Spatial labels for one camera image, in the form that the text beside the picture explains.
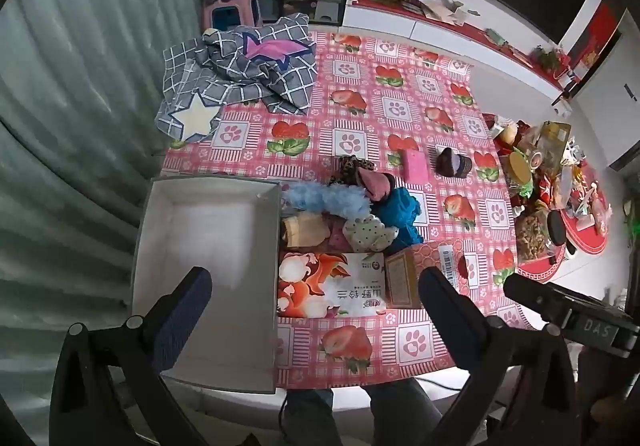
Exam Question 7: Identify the person's legs in jeans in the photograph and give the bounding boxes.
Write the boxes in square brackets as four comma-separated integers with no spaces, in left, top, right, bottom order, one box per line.
[286,378,441,446]

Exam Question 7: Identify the leopard print scrunchie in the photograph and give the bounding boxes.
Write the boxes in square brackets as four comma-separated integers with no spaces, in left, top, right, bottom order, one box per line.
[330,155,376,187]

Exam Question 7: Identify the yellow lid jar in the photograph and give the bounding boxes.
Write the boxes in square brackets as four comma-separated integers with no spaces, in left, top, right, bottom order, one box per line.
[504,149,535,189]

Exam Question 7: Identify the black lid nut jar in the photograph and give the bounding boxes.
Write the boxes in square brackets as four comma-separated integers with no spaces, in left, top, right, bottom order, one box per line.
[515,209,568,263]

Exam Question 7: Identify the white polka dot scrunchie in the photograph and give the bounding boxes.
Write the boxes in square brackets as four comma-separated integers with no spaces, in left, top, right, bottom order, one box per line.
[344,213,401,253]

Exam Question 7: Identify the teal cloth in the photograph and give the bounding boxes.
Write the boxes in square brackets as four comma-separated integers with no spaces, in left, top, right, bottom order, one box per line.
[370,186,425,247]

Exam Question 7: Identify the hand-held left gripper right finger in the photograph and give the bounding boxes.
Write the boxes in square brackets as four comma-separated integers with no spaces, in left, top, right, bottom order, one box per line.
[417,266,581,446]

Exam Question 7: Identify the beige sock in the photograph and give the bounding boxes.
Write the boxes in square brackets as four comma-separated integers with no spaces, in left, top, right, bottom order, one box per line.
[280,212,331,249]

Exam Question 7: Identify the red patterned flat packet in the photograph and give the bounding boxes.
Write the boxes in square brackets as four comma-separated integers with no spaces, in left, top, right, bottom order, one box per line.
[410,241,469,292]

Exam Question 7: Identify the small brown cardboard box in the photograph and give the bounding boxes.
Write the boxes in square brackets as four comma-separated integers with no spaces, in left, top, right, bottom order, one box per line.
[384,249,426,309]

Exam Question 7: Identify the pink plastic stool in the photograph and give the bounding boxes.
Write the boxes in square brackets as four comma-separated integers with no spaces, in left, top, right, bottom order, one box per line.
[202,0,263,34]

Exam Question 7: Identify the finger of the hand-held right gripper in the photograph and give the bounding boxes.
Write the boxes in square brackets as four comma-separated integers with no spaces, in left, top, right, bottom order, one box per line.
[504,273,571,324]

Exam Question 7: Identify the white refrigerator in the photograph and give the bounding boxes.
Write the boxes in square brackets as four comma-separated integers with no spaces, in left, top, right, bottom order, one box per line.
[575,11,640,172]

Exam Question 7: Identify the white television cabinet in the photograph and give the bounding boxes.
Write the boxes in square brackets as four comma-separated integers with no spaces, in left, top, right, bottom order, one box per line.
[342,0,571,102]

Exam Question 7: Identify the grey checked star blanket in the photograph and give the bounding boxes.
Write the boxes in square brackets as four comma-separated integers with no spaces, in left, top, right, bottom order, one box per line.
[155,12,317,143]

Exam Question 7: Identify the white cardboard box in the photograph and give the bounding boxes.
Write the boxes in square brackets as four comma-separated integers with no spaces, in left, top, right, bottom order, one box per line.
[131,176,283,394]

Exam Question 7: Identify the red flowering potted plant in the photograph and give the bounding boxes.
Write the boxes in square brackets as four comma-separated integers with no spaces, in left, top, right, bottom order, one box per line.
[535,45,571,74]

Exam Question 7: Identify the pink cloth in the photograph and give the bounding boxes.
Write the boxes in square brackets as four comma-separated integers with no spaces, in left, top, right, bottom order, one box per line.
[362,172,397,202]

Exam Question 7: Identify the clear plastic box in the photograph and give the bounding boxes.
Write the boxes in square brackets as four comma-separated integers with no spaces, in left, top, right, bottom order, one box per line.
[537,120,572,174]

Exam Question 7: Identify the red round tray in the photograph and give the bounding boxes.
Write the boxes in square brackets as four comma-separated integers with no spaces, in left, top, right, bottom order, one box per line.
[507,159,612,279]

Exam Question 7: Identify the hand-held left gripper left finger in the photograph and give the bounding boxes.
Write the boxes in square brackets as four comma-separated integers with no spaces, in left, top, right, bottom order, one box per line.
[48,266,213,446]

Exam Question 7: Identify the pink strawberry printed tablecloth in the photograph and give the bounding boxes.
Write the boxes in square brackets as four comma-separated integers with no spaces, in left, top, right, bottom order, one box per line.
[162,31,526,392]

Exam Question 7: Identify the orange white printed flat box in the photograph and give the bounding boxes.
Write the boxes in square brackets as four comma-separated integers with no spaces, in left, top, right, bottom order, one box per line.
[276,251,387,319]

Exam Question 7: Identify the light blue fluffy scrunchie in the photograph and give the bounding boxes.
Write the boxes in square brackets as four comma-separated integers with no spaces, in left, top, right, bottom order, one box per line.
[282,182,371,218]

